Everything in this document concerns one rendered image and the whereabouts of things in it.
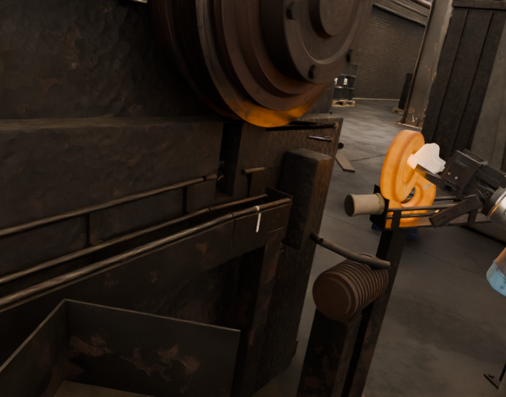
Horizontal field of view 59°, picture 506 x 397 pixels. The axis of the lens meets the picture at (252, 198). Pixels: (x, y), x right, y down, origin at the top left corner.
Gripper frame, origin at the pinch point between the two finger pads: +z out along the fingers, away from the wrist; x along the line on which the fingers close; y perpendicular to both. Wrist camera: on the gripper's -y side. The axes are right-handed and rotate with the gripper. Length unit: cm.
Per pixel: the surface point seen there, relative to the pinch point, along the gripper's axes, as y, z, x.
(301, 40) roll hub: 15.3, 14.4, 34.7
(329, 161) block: -10.1, 14.8, 1.6
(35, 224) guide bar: -19, 22, 67
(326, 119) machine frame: -5.2, 27.1, -11.4
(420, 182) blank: -9.4, -0.2, -24.4
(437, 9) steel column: 71, 322, -821
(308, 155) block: -10.3, 18.6, 5.7
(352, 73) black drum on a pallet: -121, 483, -947
